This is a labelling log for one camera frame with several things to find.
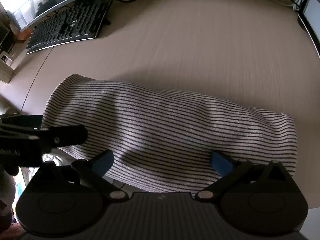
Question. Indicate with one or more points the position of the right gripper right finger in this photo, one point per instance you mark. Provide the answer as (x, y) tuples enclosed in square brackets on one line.
[(225, 166)]

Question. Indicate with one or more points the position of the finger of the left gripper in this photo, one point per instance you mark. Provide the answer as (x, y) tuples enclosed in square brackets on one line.
[(60, 136)]

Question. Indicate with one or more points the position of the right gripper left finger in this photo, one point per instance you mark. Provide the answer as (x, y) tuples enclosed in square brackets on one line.
[(91, 174)]

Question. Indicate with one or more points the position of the beige striped long-sleeve shirt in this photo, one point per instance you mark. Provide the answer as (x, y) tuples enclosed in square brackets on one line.
[(162, 139)]

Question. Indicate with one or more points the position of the small white box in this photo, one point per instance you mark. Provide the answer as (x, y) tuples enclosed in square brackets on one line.
[(7, 58)]

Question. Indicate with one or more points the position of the orange object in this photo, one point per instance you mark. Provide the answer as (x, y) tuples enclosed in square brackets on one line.
[(23, 35)]

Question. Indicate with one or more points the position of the black mechanical keyboard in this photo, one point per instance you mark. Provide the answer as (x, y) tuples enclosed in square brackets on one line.
[(82, 21)]

